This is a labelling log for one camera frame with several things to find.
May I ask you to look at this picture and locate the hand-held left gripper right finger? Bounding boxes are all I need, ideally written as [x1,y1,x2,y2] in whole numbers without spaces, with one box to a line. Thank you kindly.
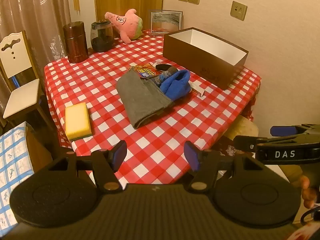
[184,141,273,195]

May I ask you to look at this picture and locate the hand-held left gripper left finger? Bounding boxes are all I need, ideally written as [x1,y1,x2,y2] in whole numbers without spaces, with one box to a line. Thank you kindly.
[47,140,128,195]

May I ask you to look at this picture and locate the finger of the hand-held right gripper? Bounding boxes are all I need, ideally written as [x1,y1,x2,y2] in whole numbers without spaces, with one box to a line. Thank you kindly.
[234,135,259,153]
[270,124,317,136]

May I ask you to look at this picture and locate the yellow green sponge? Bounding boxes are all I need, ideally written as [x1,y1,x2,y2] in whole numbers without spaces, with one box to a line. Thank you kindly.
[65,102,92,141]

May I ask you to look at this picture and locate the grey towel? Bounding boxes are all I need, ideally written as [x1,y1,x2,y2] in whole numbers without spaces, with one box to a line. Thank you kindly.
[116,67,175,130]

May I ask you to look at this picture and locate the clear plastic wrapper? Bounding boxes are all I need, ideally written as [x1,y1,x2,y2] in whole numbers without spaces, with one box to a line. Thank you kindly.
[189,80,206,97]

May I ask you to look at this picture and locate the blue fleece cloth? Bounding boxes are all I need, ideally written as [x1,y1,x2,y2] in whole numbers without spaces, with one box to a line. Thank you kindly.
[159,69,192,102]

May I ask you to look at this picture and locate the blue brown patterned knit sock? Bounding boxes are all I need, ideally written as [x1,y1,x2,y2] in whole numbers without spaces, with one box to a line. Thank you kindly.
[147,66,179,88]

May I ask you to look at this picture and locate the orange snack packet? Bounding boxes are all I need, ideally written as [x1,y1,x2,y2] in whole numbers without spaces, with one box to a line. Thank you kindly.
[129,63,162,80]

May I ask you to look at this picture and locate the brown cardboard box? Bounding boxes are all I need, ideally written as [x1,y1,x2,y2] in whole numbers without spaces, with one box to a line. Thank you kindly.
[162,27,249,91]

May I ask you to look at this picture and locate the person's right hand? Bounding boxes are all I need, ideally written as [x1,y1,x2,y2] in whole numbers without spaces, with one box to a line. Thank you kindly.
[299,175,319,209]

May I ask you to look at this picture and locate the red white checkered tablecloth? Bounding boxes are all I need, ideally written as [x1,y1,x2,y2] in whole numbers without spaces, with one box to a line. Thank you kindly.
[44,29,262,184]

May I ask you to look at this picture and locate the blue white patterned cloth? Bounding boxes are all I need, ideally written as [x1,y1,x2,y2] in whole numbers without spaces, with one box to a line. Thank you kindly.
[0,121,35,223]

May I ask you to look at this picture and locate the white wooden chair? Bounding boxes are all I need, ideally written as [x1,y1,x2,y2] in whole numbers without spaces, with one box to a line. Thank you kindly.
[0,30,54,130]

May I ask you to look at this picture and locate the glass jar with dark contents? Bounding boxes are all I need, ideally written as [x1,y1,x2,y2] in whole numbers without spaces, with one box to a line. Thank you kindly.
[90,20,115,53]

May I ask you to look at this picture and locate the brown cylindrical canister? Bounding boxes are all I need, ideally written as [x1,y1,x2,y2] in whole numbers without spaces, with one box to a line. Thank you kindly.
[62,21,88,64]

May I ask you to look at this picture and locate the pink star plush toy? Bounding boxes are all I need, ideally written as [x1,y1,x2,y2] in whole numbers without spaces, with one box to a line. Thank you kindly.
[104,9,143,44]

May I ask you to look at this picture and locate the beige patterned curtain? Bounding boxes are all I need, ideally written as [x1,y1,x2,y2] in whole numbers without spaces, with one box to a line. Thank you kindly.
[0,0,73,128]

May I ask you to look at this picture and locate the beige wall data outlet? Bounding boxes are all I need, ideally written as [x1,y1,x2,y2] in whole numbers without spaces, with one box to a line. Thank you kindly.
[230,1,248,21]

